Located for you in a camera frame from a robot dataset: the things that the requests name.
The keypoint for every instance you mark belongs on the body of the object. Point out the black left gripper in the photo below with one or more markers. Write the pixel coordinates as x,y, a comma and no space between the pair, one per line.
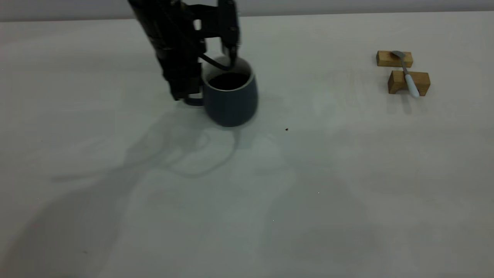
162,19

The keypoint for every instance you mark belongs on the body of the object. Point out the dark grey ceramic mug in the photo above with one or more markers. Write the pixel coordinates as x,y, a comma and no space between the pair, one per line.
231,104

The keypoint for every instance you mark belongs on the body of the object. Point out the dark coffee liquid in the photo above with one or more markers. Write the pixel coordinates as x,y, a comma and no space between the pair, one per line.
229,80

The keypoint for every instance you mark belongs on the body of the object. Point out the flat rectangular wooden block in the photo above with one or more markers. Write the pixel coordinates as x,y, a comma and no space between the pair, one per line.
386,60

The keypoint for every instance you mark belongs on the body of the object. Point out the arched wooden block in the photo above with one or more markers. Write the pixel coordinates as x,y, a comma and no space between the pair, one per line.
422,81

